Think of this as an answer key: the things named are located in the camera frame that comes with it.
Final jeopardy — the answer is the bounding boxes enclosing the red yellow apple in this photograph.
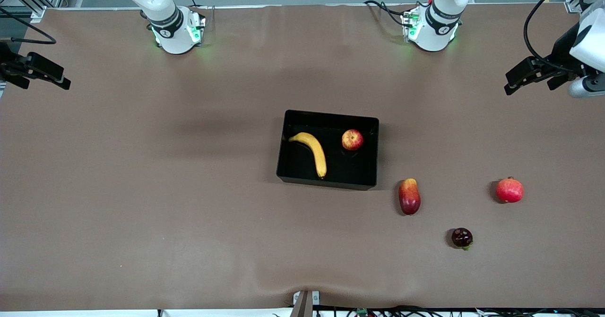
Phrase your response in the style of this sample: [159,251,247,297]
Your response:
[342,129,364,151]

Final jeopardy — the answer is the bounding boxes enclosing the black plastic box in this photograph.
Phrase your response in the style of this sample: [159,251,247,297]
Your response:
[276,110,380,191]

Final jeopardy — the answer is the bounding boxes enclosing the yellow banana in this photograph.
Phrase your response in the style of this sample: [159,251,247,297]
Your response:
[288,132,328,180]

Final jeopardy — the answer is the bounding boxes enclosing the red pomegranate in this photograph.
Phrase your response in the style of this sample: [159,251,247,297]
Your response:
[495,176,525,204]

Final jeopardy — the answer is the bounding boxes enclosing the large fabric table cover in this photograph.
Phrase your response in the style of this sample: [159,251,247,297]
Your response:
[0,3,605,310]

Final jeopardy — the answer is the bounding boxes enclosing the red yellow mango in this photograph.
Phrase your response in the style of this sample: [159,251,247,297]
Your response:
[398,178,422,216]

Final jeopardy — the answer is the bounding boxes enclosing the dark purple mangosteen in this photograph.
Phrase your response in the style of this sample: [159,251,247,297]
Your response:
[451,228,474,251]

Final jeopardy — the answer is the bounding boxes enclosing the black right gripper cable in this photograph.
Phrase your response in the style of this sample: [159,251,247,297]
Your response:
[0,6,57,44]

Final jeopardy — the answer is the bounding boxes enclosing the black left arm base cables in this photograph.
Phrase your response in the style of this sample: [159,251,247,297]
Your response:
[364,0,414,28]

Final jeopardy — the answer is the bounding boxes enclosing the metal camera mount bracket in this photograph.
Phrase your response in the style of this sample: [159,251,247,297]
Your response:
[291,290,320,317]

